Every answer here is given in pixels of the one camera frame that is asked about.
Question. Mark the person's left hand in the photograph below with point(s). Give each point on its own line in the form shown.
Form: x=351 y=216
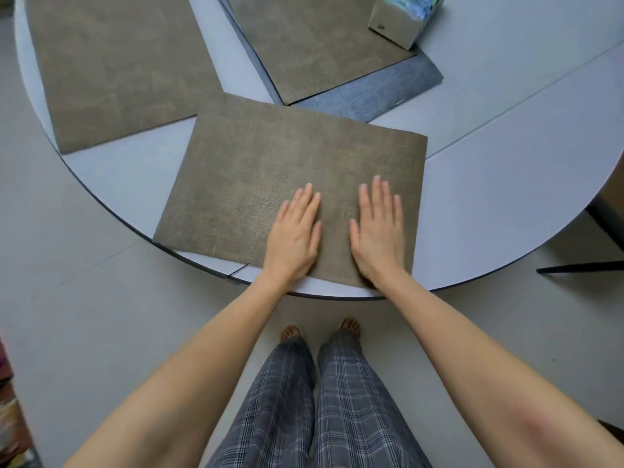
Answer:
x=292 y=238

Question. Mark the brown leather chair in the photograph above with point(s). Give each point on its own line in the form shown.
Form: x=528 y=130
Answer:
x=575 y=268

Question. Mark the brown placemat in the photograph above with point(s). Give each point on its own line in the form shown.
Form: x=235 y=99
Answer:
x=273 y=155
x=117 y=68

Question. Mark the round grey marble table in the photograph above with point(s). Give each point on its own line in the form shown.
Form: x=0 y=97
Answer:
x=512 y=141

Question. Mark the person's right forearm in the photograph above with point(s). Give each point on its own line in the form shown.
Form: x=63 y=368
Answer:
x=487 y=375

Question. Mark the person's right foot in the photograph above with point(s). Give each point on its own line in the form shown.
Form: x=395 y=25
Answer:
x=350 y=326

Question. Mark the person's right hand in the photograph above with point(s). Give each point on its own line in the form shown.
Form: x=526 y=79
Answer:
x=380 y=233

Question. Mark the blue green tissue pack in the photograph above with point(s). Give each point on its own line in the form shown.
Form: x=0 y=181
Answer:
x=404 y=19

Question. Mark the person's left forearm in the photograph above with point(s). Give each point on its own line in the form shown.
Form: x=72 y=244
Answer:
x=195 y=375

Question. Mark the stack of placemats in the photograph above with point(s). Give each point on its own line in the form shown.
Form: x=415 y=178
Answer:
x=312 y=38

